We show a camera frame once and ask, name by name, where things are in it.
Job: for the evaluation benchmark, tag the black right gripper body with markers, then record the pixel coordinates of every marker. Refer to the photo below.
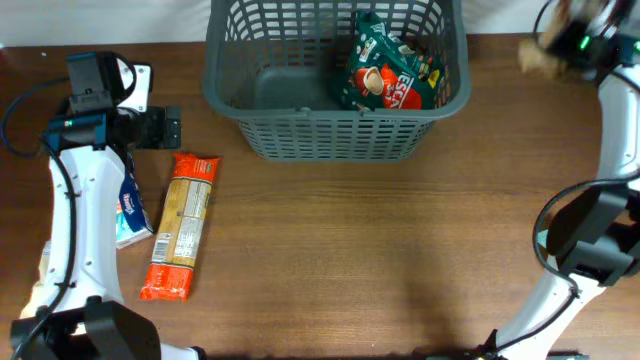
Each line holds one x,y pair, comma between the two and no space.
558,36

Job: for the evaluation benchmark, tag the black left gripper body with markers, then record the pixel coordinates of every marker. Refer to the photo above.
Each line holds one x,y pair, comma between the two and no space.
170,126

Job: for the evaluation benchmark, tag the brown snack bag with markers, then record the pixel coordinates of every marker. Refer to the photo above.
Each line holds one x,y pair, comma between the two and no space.
533,52

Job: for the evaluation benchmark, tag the green Nescafe coffee bag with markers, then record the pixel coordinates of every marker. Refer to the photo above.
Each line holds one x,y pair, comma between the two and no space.
382,71

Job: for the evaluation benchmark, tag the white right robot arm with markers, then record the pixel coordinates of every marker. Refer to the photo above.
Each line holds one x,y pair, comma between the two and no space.
586,237

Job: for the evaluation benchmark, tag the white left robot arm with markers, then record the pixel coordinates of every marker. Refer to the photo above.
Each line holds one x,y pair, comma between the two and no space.
81,314

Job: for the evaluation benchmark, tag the Kleenex tissue multipack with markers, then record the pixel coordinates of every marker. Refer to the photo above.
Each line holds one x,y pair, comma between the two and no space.
132,221

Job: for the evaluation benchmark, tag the grey plastic basket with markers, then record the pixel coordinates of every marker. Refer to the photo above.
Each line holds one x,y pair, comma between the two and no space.
278,69

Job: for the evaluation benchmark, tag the orange spaghetti packet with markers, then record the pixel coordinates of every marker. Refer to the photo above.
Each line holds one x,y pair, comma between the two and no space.
172,265

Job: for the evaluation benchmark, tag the beige crumpled packet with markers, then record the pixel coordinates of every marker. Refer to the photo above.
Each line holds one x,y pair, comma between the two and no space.
37,293

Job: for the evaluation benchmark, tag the teal small sachet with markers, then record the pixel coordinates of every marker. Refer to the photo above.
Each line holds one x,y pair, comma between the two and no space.
541,239

